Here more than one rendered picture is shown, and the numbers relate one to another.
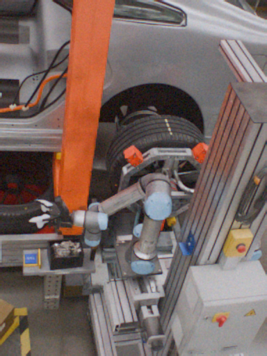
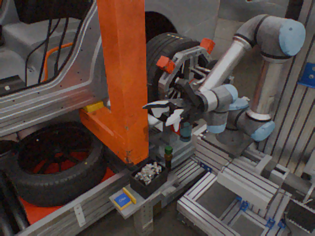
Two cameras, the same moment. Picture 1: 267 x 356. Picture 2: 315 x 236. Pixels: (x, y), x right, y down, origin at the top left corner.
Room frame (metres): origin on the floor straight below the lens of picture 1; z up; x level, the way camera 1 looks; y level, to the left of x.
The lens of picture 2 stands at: (1.07, 0.67, 1.66)
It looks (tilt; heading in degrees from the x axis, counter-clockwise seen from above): 34 degrees down; 335
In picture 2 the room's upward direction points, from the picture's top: straight up
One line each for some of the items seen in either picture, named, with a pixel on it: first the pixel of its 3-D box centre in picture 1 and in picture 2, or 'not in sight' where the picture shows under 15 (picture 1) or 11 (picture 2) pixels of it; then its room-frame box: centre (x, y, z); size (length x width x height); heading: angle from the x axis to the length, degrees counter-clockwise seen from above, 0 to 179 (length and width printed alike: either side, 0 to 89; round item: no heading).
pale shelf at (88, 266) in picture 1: (59, 261); (145, 188); (2.01, 0.33, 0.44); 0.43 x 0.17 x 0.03; 107
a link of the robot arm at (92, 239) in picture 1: (93, 231); (214, 116); (1.70, 0.13, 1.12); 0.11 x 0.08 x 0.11; 6
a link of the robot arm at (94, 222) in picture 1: (95, 220); (221, 97); (1.69, 0.12, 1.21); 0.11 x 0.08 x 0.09; 96
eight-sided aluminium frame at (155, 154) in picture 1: (163, 184); (187, 86); (2.42, -0.20, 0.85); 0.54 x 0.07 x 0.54; 107
